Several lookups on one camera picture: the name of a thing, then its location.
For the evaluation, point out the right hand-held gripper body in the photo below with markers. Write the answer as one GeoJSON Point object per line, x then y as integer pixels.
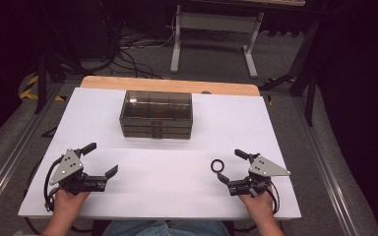
{"type": "Point", "coordinates": [265, 168]}

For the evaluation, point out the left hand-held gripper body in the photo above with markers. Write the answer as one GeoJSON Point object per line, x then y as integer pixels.
{"type": "Point", "coordinates": [66, 167]}

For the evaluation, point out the brown transparent drawer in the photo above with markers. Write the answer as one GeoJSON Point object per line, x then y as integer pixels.
{"type": "Point", "coordinates": [138, 134]}

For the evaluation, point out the brown transparent drawer box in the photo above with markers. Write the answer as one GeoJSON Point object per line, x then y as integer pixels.
{"type": "Point", "coordinates": [156, 108]}

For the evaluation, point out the person's right hand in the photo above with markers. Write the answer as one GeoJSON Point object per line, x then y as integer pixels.
{"type": "Point", "coordinates": [258, 203]}

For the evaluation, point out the person's left hand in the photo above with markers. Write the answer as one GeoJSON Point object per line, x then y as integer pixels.
{"type": "Point", "coordinates": [66, 203]}

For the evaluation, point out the white table sheet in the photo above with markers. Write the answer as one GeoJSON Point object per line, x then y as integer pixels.
{"type": "Point", "coordinates": [164, 183]}

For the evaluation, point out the person's blue jeans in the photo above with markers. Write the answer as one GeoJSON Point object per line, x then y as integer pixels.
{"type": "Point", "coordinates": [164, 228]}

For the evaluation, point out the black metal stand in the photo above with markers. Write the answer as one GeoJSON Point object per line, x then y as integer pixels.
{"type": "Point", "coordinates": [41, 78]}
{"type": "Point", "coordinates": [309, 98]}

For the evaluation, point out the wooden table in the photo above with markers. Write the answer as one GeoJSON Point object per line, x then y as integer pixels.
{"type": "Point", "coordinates": [164, 85]}

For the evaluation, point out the aluminium floor rail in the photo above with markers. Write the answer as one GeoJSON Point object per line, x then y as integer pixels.
{"type": "Point", "coordinates": [325, 173]}
{"type": "Point", "coordinates": [10, 167]}

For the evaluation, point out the white metal desk frame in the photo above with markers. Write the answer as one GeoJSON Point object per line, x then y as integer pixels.
{"type": "Point", "coordinates": [216, 22]}

